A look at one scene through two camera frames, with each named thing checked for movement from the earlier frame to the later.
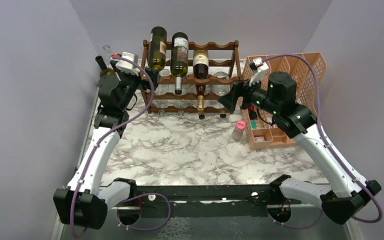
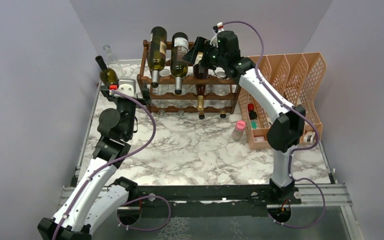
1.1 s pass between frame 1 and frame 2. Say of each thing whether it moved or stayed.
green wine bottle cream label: stayed
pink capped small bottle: stayed
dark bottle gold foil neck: stayed
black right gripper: moved
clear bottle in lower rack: stayed
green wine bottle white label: stayed
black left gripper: moved
